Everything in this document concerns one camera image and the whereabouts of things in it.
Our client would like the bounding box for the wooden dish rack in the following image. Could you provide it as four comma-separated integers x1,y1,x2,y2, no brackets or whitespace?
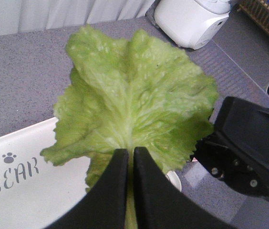
236,0,269,52

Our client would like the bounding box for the white soy milk blender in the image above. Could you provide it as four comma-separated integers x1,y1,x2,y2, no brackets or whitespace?
154,0,231,50

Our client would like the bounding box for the white pleated curtain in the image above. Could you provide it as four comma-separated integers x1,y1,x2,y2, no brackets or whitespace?
0,0,154,36

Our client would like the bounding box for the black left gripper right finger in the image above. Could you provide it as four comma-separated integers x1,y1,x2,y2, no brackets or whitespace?
134,147,232,229

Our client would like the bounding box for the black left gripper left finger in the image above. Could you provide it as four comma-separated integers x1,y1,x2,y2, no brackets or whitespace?
47,149,129,229

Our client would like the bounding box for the green lettuce leaf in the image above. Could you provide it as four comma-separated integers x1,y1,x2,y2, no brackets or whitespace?
40,23,220,229

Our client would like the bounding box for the cream bear serving tray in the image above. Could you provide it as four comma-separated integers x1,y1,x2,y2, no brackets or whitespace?
0,116,182,229

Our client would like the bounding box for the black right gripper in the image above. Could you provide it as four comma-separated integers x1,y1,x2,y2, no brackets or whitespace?
194,85,269,201

